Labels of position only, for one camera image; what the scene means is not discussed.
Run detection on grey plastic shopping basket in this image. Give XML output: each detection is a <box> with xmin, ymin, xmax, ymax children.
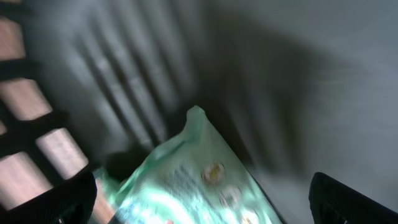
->
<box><xmin>1</xmin><ymin>0</ymin><xmax>397</xmax><ymax>223</ymax></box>

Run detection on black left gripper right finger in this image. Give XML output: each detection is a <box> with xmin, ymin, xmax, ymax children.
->
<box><xmin>308</xmin><ymin>172</ymin><xmax>397</xmax><ymax>224</ymax></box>

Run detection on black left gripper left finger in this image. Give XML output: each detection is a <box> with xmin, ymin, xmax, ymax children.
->
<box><xmin>1</xmin><ymin>172</ymin><xmax>97</xmax><ymax>224</ymax></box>

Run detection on green tissue packet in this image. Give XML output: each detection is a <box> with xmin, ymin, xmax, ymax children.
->
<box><xmin>95</xmin><ymin>106</ymin><xmax>281</xmax><ymax>224</ymax></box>

